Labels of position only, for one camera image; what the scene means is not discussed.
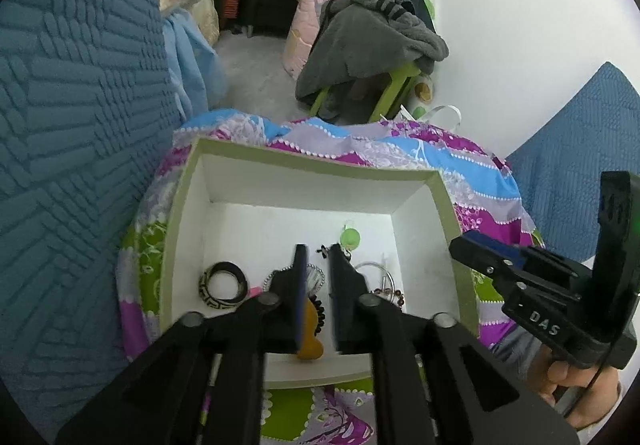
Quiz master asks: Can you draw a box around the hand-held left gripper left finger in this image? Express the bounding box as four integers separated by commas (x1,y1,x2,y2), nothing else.
55,244,308,445

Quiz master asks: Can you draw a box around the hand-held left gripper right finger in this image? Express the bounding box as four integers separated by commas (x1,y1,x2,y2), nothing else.
328,244,583,445

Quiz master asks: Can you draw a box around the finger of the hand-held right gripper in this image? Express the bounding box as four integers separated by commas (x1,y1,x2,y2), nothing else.
448,236,512,279
466,231,524,264

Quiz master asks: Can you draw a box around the black coil hair tie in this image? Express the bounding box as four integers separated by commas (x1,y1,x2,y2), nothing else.
307,294,328,327

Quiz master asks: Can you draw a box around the orange pendant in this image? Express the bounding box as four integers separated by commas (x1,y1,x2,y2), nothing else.
295,300,327,359

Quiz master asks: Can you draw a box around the silver bead chain necklace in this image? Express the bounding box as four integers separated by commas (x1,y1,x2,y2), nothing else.
263,263,327,297

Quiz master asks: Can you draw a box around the thin silver bangle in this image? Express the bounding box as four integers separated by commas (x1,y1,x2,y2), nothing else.
354,260,402,294

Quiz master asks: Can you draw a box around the dark red bead bracelet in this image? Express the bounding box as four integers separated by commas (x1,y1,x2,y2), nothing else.
372,287,407,312

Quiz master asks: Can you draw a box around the green disc earring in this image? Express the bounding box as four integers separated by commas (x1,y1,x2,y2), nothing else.
340,223,364,259

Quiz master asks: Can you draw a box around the pale green cardboard box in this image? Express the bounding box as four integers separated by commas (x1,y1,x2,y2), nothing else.
159,136,480,389

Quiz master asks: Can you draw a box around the person's right hand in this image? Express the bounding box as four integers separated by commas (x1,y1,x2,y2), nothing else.
531,356,624,429

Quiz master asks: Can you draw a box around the black patterned bangle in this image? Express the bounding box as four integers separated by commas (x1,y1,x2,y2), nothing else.
199,261,250,314

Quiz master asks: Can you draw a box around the colourful floral cloth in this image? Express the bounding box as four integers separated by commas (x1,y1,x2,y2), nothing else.
116,107,545,445

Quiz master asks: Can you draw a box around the white ribbon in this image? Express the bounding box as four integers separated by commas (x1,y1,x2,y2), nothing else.
399,105,464,124

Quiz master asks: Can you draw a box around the printed green orange cloth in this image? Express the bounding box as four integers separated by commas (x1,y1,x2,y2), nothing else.
412,0,437,106

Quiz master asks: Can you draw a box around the green stool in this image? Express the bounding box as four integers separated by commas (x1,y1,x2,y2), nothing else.
310,62,427,124

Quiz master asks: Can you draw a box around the grey fleece blanket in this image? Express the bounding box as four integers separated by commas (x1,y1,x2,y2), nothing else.
296,0,450,108

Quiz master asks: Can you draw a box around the light blue cloth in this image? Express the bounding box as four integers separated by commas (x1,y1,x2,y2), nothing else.
162,10,229,122

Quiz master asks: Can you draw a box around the pink quilt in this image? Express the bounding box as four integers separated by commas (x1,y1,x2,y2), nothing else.
282,0,362,82

